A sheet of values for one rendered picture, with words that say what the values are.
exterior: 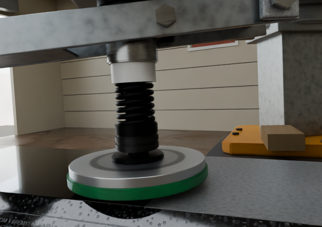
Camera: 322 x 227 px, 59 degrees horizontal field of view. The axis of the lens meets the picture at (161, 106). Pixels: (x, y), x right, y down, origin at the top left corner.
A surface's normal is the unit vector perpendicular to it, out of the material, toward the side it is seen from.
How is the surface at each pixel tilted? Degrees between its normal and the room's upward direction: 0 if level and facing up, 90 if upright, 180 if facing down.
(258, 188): 0
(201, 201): 0
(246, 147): 90
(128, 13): 90
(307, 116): 90
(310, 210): 0
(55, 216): 45
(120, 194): 90
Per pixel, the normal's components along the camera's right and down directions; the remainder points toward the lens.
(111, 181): -0.25, 0.07
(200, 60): -0.48, 0.07
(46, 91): 0.88, -0.02
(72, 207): -0.28, -0.66
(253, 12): 0.04, 0.05
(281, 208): -0.05, -1.00
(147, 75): 0.66, 0.00
